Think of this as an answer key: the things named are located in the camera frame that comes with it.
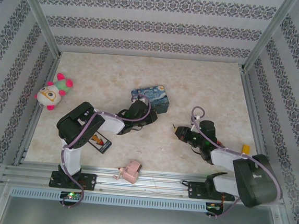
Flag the starry night print box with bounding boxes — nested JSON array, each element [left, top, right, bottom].
[[129, 82, 172, 116]]

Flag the aluminium front rail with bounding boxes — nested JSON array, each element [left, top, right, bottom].
[[0, 158, 285, 209]]

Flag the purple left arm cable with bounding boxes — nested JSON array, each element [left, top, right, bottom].
[[56, 88, 153, 216]]

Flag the small circuit board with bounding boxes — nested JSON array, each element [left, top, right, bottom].
[[59, 191, 83, 202], [207, 204, 224, 213]]

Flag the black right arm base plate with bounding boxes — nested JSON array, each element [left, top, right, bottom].
[[186, 180, 238, 203]]

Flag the aluminium side rail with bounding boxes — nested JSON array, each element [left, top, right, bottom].
[[231, 70, 283, 185], [13, 52, 62, 169]]

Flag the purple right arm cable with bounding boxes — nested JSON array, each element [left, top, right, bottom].
[[182, 106, 289, 224]]

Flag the black printed card pack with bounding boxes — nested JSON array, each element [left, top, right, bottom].
[[89, 130, 114, 155]]

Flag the pink pencil sharpener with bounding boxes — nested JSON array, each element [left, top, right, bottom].
[[112, 158, 143, 185]]

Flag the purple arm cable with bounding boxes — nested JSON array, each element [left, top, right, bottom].
[[56, 88, 153, 216], [182, 106, 289, 224]]

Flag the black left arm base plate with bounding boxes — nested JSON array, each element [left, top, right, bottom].
[[48, 170, 98, 192]]

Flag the slotted grey cable duct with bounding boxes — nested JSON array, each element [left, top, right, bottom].
[[9, 185, 208, 215]]

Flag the aluminium frame post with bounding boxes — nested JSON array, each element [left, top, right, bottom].
[[7, 0, 67, 57], [241, 0, 298, 77]]

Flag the white pink green plush toy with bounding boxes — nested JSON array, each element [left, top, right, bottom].
[[33, 71, 76, 114]]

